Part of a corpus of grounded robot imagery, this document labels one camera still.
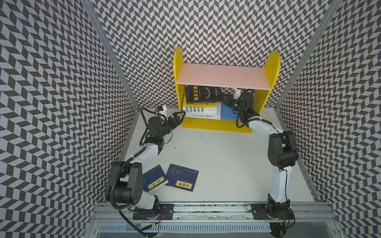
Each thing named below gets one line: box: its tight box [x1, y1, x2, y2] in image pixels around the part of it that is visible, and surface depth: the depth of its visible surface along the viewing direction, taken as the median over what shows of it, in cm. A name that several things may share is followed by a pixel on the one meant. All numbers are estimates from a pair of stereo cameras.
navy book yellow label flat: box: [165, 163, 199, 193], surface depth 84 cm
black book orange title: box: [185, 84, 222, 105], surface depth 93 cm
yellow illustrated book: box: [182, 102, 217, 108], surface depth 91 cm
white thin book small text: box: [184, 110, 222, 120], surface depth 95 cm
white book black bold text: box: [182, 106, 222, 117], surface depth 93 cm
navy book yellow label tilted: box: [142, 164, 170, 195], surface depth 82 cm
